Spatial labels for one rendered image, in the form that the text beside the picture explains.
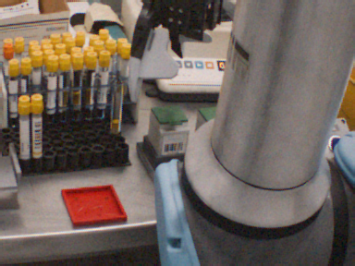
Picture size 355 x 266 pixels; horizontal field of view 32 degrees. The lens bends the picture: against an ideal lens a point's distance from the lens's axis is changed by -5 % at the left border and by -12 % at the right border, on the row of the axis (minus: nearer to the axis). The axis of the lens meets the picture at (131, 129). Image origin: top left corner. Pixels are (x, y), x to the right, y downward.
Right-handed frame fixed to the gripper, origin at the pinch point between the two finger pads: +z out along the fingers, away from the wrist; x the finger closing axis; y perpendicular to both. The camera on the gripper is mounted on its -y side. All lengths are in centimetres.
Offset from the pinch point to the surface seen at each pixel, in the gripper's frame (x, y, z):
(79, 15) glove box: 26.6, -27.1, 6.5
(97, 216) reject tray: -15.3, 0.7, 12.1
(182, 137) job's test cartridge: -1.5, 5.3, 6.4
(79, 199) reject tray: -13.4, -3.0, 12.1
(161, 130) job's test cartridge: -3.1, 2.9, 5.4
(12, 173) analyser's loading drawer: -18.0, -10.2, 8.2
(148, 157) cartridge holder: -2.3, 1.2, 10.6
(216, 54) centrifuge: 24.9, 0.5, 6.2
